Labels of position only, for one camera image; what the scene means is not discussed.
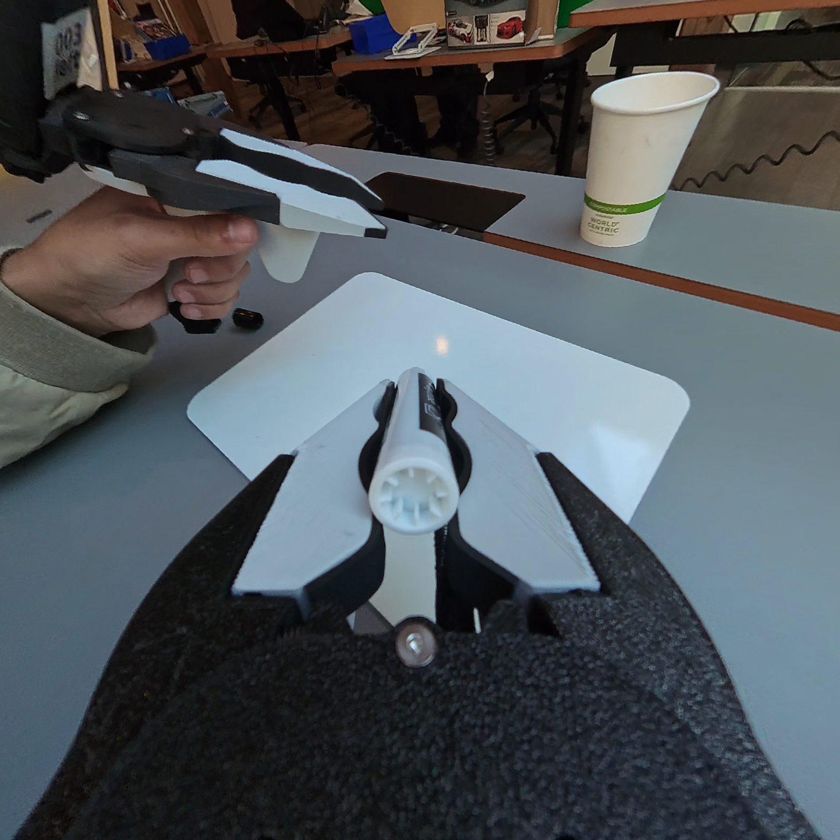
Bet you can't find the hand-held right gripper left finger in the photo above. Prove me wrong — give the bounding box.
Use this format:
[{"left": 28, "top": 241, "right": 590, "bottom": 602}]
[{"left": 233, "top": 379, "right": 396, "bottom": 618}]

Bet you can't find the white dry-erase marker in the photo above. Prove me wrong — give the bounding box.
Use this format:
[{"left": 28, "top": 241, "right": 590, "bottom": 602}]
[{"left": 367, "top": 367, "right": 462, "bottom": 536}]

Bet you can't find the white whiteboard sheet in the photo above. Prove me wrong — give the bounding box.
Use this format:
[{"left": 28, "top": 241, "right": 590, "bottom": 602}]
[{"left": 187, "top": 272, "right": 691, "bottom": 621}]

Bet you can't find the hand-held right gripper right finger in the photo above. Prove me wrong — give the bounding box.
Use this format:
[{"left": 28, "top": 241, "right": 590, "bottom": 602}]
[{"left": 433, "top": 378, "right": 601, "bottom": 618}]

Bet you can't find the white paper cup green band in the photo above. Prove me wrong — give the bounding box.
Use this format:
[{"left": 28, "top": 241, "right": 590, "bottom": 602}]
[{"left": 580, "top": 71, "right": 721, "bottom": 248}]

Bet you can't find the black desk cable flap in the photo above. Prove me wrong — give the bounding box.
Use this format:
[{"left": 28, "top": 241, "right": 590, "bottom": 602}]
[{"left": 363, "top": 172, "right": 526, "bottom": 235}]

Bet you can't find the person's left hand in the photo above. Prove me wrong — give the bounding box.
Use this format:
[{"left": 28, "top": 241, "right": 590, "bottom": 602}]
[{"left": 0, "top": 190, "right": 260, "bottom": 339}]

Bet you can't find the black office chair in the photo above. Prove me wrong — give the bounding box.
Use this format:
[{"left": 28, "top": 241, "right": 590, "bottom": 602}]
[{"left": 338, "top": 66, "right": 437, "bottom": 158}]

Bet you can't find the grey desk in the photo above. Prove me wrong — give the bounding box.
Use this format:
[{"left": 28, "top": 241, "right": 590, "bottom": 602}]
[{"left": 0, "top": 141, "right": 840, "bottom": 840}]

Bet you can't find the printed cardboard box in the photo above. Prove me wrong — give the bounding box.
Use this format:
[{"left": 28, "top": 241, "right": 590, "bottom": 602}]
[{"left": 445, "top": 0, "right": 529, "bottom": 47}]

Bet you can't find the person's left forearm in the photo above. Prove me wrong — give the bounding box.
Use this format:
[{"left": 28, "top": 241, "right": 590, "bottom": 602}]
[{"left": 0, "top": 246, "right": 158, "bottom": 468}]

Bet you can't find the black coiled cable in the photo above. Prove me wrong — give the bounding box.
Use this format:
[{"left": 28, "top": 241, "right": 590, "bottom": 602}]
[{"left": 675, "top": 128, "right": 840, "bottom": 193}]

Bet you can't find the white wire stand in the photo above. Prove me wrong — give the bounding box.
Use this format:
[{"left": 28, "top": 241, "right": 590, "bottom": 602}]
[{"left": 392, "top": 23, "right": 442, "bottom": 61}]

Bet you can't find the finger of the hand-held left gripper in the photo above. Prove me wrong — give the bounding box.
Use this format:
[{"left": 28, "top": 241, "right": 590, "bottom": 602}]
[
  {"left": 218, "top": 126, "right": 386, "bottom": 213},
  {"left": 196, "top": 159, "right": 389, "bottom": 240}
]

